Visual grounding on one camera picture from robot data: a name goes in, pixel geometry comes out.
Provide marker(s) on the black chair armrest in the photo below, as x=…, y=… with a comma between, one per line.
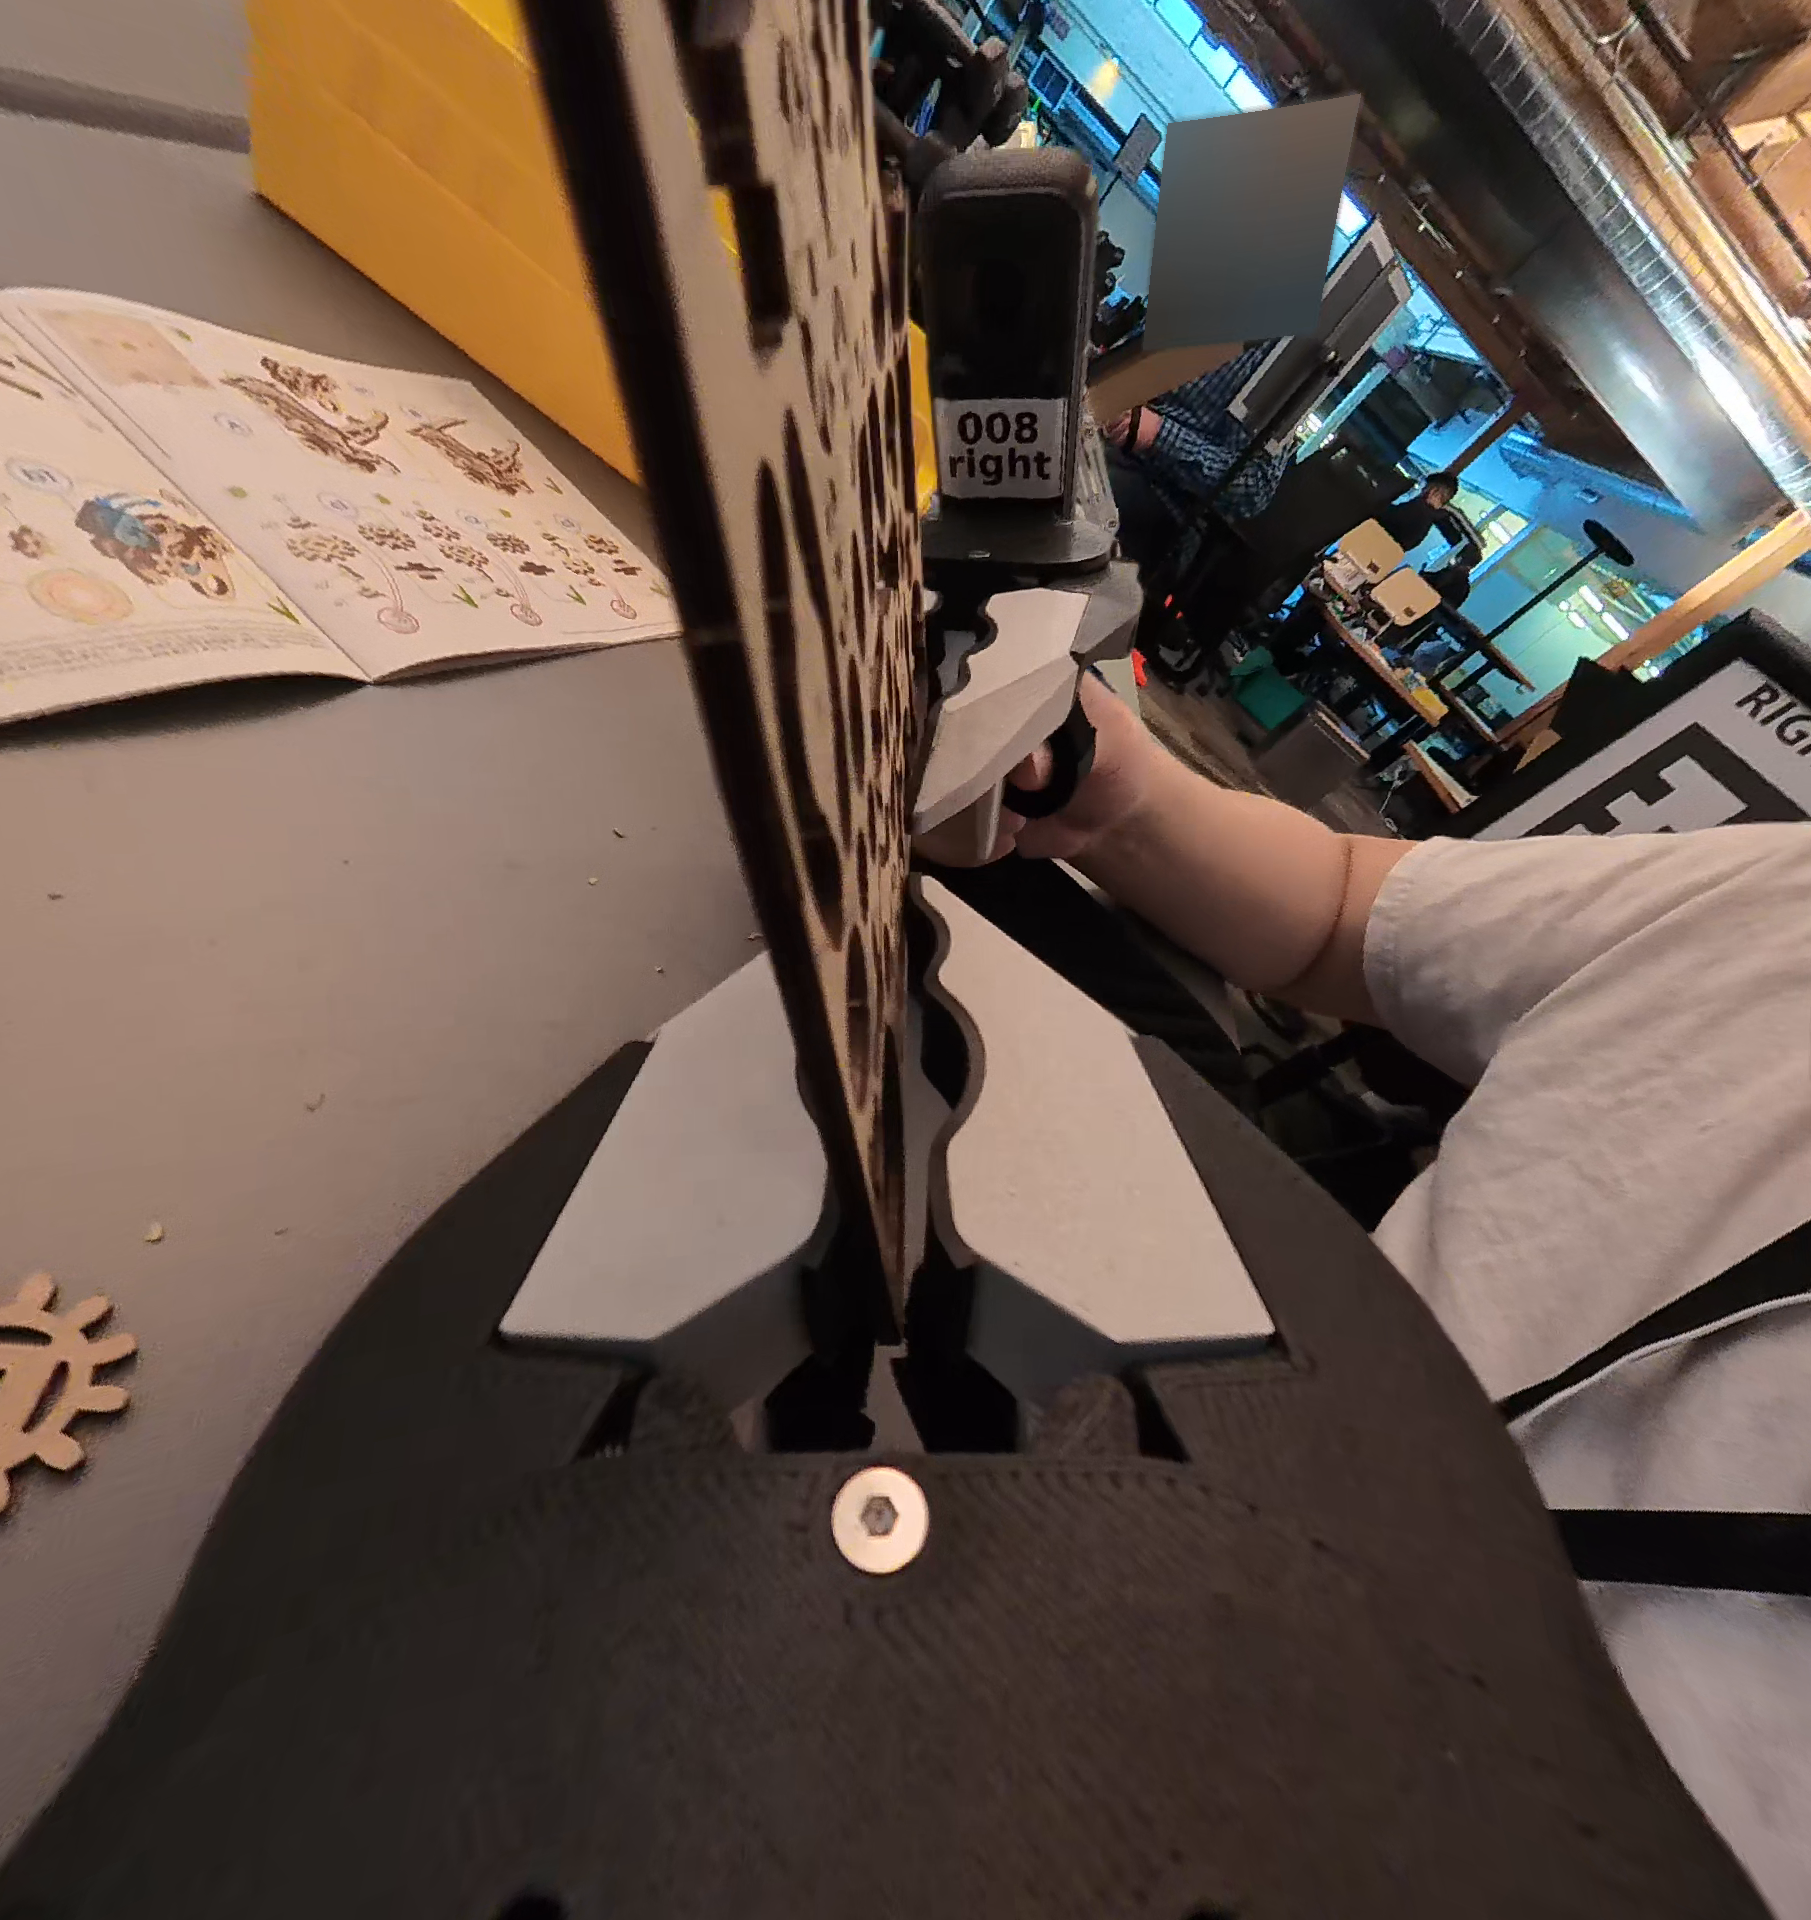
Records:
x=1129, y=975

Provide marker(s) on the silver ventilation duct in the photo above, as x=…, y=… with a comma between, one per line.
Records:
x=1640, y=255

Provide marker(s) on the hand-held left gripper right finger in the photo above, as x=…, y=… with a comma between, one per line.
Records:
x=1100, y=1200

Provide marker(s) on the framed marker sign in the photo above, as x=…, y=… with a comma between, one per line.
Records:
x=1670, y=765

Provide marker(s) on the laser-cut wooden parts sheet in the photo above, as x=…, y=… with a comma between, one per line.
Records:
x=830, y=601

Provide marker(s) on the person's right hand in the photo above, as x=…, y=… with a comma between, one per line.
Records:
x=1129, y=786

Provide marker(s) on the illustrated instruction booklet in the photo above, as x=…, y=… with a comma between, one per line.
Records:
x=215, y=601

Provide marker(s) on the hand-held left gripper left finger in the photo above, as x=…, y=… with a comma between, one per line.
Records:
x=665, y=1200

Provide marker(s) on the yellow box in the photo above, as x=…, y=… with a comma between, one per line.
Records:
x=439, y=225

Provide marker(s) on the long wooden workbench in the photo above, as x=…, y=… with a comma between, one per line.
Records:
x=1422, y=659

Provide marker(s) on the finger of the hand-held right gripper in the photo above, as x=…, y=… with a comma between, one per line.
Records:
x=948, y=638
x=1017, y=644

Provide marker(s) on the wooden gear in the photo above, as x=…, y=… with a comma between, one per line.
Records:
x=73, y=1358

